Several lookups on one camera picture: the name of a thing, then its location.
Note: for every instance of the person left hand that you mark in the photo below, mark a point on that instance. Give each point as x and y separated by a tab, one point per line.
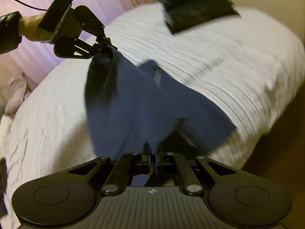
28	27

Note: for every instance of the grey striped bedspread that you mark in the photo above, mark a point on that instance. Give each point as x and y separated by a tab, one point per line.
250	65

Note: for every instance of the pink crumpled blanket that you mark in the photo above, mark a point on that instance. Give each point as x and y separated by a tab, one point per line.
13	93

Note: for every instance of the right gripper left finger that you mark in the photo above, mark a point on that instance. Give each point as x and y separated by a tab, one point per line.
128	166

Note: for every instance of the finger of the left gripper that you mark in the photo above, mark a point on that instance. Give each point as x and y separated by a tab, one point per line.
105	51
104	43

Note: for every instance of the black sleeved left forearm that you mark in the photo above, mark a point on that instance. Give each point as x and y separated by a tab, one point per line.
9	32

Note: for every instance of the pink curtain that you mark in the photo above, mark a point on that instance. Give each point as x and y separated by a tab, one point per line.
36	59

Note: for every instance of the folded black garment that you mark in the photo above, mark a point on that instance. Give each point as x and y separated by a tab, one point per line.
180	15

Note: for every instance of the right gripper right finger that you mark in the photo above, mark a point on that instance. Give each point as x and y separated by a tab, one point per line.
174	166

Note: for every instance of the navy blue garment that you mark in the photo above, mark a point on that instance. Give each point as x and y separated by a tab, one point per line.
128	106

